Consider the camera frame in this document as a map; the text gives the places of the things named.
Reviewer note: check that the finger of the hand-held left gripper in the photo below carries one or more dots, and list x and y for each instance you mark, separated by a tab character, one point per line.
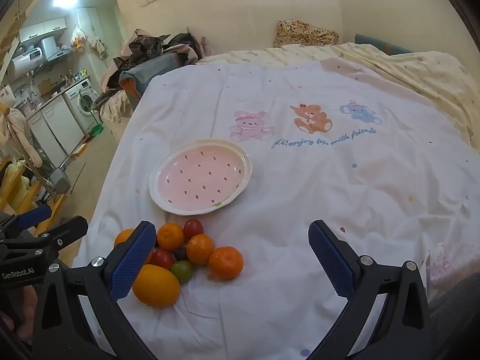
69	230
35	215

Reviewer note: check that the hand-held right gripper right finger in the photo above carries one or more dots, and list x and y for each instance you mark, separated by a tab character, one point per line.
332	264

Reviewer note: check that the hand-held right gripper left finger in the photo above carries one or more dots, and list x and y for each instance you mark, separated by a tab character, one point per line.
133	264

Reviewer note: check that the small mandarin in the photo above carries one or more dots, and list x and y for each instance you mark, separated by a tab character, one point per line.
125	237
170	236
200	249
225	263

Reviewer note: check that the red cherry tomato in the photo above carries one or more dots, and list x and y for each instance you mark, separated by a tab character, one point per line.
193	228
162	258

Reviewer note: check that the large orange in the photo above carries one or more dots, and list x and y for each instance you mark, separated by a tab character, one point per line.
157	288

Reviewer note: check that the dark purple cherry tomato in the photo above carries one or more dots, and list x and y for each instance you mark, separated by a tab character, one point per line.
180	254

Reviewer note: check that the green cherry tomato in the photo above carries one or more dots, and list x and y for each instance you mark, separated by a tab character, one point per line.
183	272

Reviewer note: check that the pink seed-patterned plate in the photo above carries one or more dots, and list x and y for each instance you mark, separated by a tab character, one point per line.
200	182

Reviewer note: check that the grey metal box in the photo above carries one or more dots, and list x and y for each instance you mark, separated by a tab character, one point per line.
60	182

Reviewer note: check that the white printed bed sheet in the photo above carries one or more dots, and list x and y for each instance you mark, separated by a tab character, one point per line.
300	202

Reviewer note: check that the pink hanging garment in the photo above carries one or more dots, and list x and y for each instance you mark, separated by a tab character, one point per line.
20	135

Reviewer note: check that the white lower kitchen cabinet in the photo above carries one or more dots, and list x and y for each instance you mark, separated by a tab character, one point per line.
56	127

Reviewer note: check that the green dustpan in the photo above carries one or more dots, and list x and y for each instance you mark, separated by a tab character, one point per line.
97	130

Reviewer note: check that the white washing machine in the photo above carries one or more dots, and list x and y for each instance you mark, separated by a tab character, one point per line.
83	101

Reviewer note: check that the floral cloth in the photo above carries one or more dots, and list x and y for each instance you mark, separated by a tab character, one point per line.
112	107

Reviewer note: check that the white water heater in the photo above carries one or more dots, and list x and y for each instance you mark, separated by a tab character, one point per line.
26	62

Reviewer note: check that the steel range hood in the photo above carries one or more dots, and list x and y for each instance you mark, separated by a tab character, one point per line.
54	48

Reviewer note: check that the grey-blue cushion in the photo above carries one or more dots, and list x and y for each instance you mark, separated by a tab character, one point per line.
150	71

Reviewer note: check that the yellow hanging plastic bag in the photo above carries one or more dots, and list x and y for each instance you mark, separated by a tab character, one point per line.
78	37

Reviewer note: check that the white upper kitchen cabinets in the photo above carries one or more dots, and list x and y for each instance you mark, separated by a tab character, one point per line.
43	30

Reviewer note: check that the pile of dark clothes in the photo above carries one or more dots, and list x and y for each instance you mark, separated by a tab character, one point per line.
150	45

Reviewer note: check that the pale yellow bed cover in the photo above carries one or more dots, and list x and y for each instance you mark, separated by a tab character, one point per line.
431	71

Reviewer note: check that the teal pillow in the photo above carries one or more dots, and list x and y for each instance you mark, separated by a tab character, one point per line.
382	45

